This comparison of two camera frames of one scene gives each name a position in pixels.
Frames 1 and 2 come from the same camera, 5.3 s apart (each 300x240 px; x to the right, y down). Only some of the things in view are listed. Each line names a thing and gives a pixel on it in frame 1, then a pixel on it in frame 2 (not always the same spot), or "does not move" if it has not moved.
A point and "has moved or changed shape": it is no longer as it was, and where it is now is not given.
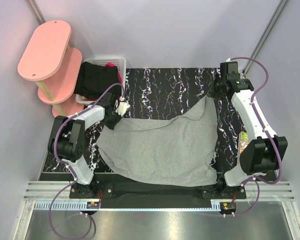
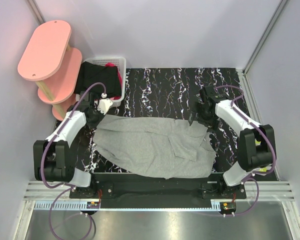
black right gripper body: (215, 91) → (206, 118)
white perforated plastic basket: (120, 62) does not move
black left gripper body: (110, 122) → (97, 117)
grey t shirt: (173, 152) has moved or changed shape
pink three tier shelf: (49, 60) does not move
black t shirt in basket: (93, 80) does not move
